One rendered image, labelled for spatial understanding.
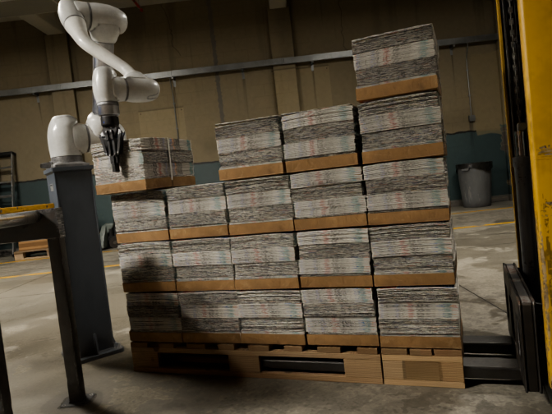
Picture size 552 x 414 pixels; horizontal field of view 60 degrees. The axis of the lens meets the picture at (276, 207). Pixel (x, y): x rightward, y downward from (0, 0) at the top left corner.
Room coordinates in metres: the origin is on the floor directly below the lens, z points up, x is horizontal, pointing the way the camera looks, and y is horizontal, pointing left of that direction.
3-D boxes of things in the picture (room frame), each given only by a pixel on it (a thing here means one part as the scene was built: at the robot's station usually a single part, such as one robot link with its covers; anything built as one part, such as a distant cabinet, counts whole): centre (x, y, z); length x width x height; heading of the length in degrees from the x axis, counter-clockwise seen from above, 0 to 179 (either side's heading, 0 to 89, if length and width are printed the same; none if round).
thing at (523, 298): (1.76, -0.86, 0.20); 0.62 x 0.05 x 0.30; 158
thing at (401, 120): (1.89, -0.54, 0.65); 0.39 x 0.30 x 1.29; 158
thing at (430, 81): (1.89, -0.53, 0.63); 0.38 x 0.29 x 0.97; 158
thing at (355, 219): (2.16, 0.14, 0.40); 1.16 x 0.38 x 0.51; 68
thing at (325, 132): (2.00, -0.26, 0.95); 0.38 x 0.29 x 0.23; 158
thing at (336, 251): (2.16, 0.14, 0.42); 1.17 x 0.39 x 0.83; 68
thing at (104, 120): (2.08, 0.67, 1.12); 0.08 x 0.07 x 0.09; 68
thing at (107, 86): (2.09, 0.66, 1.30); 0.13 x 0.11 x 0.16; 128
